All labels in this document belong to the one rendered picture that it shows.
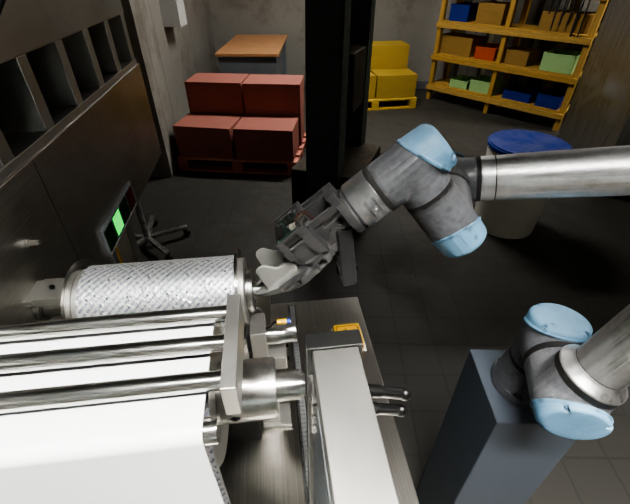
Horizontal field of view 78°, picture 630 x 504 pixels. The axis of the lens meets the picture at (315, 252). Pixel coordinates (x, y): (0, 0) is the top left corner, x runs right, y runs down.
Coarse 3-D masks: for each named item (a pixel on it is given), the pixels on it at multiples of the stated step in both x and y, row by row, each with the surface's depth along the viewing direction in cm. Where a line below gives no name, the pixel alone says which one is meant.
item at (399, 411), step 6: (378, 408) 39; (384, 408) 39; (390, 408) 39; (396, 408) 40; (402, 408) 40; (378, 414) 39; (384, 414) 39; (390, 414) 40; (396, 414) 40; (402, 414) 40
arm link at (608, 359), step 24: (624, 312) 59; (600, 336) 62; (624, 336) 58; (528, 360) 76; (552, 360) 69; (576, 360) 65; (600, 360) 62; (624, 360) 59; (528, 384) 74; (552, 384) 68; (576, 384) 64; (600, 384) 62; (624, 384) 61; (552, 408) 66; (576, 408) 63; (600, 408) 63; (552, 432) 70; (576, 432) 67; (600, 432) 65
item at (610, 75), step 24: (624, 0) 317; (624, 24) 316; (600, 48) 344; (624, 48) 316; (600, 72) 343; (624, 72) 315; (576, 96) 376; (600, 96) 342; (624, 96) 314; (576, 120) 375; (600, 120) 342; (624, 120) 314; (576, 144) 374; (600, 144) 341; (624, 144) 323
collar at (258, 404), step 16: (256, 368) 40; (272, 368) 40; (256, 384) 39; (272, 384) 39; (256, 400) 38; (272, 400) 39; (224, 416) 39; (240, 416) 39; (256, 416) 39; (272, 416) 40
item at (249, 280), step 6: (246, 270) 66; (252, 270) 66; (246, 276) 64; (252, 276) 65; (246, 282) 63; (252, 282) 64; (246, 288) 63; (252, 288) 63; (246, 294) 63; (252, 294) 63; (246, 300) 63; (252, 300) 63; (246, 306) 63; (252, 306) 64; (252, 312) 66
